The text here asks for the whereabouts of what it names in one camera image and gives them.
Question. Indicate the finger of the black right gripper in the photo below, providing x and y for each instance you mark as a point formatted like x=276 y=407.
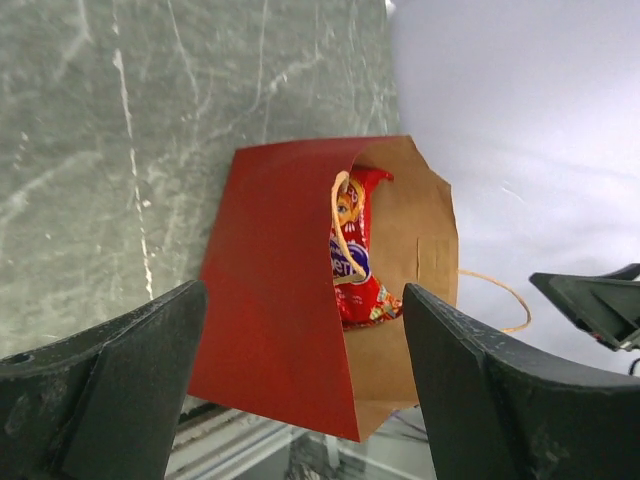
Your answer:
x=606 y=307

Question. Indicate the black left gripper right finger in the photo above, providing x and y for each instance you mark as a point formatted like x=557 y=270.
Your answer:
x=497 y=408

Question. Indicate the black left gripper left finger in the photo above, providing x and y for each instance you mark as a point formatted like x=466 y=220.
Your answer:
x=103 y=403

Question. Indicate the red cookie snack bag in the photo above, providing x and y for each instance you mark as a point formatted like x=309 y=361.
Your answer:
x=362 y=300

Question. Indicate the red paper bag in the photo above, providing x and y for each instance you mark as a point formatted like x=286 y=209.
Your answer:
x=273 y=343

